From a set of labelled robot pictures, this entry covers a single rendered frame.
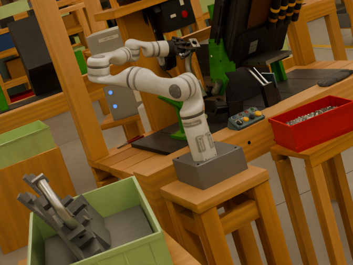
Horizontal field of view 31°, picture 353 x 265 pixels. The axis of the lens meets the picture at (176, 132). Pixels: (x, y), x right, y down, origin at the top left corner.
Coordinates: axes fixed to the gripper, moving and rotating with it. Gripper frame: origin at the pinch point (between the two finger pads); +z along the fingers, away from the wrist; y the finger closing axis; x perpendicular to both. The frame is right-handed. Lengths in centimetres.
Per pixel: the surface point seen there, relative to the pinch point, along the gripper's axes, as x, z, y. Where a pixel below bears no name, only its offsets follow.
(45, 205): -32, -103, -88
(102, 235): -6, -78, -89
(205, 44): 8.2, 15.3, 8.6
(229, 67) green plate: 0.1, 14.5, -14.4
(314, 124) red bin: -23, 18, -69
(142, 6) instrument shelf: -3.2, -17.1, 25.0
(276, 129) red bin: -8, 12, -59
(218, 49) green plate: -4.4, 9.9, -7.0
